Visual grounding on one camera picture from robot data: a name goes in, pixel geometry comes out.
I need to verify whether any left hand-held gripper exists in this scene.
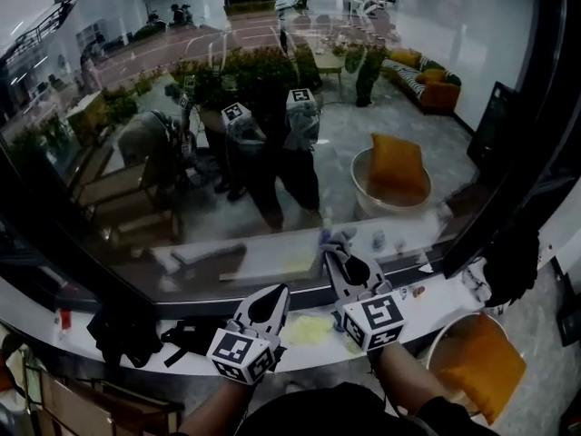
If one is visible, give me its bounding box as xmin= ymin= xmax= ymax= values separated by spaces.
xmin=206 ymin=284 xmax=291 ymax=386

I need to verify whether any white round tub chair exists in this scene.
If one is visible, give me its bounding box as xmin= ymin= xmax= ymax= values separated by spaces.
xmin=424 ymin=311 xmax=530 ymax=429

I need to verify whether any large window glass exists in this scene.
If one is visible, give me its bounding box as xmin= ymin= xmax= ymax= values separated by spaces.
xmin=0 ymin=0 xmax=568 ymax=303

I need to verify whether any person's right forearm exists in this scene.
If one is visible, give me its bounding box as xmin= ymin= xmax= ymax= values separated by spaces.
xmin=370 ymin=342 xmax=451 ymax=420

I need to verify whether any black flat panel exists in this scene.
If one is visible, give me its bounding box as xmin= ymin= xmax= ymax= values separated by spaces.
xmin=551 ymin=256 xmax=581 ymax=348

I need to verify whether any black strap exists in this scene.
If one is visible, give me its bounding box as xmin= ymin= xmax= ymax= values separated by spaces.
xmin=159 ymin=318 xmax=217 ymax=368

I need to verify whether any black hanging garment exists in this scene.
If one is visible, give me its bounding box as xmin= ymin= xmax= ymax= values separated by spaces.
xmin=480 ymin=224 xmax=544 ymax=309

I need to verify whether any yellow-green rag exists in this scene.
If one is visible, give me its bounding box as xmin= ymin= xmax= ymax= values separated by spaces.
xmin=284 ymin=314 xmax=340 ymax=347

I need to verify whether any white patterned cloth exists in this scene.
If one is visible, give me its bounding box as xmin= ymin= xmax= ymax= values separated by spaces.
xmin=461 ymin=259 xmax=495 ymax=306

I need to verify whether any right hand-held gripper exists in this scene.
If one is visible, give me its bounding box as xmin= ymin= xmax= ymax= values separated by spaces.
xmin=324 ymin=250 xmax=406 ymax=352

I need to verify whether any person's left forearm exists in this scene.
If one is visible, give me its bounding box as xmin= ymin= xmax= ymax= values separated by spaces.
xmin=180 ymin=373 xmax=256 ymax=436

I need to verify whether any black bag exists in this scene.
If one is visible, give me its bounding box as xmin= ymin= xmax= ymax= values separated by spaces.
xmin=85 ymin=304 xmax=165 ymax=368

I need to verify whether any orange cushion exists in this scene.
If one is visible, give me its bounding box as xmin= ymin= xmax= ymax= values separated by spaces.
xmin=438 ymin=312 xmax=528 ymax=426

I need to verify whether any person's black clothing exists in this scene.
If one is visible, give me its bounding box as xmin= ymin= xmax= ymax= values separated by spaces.
xmin=172 ymin=381 xmax=514 ymax=436

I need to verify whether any wooden chair frame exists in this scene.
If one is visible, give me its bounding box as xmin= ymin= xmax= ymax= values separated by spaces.
xmin=22 ymin=365 xmax=186 ymax=436

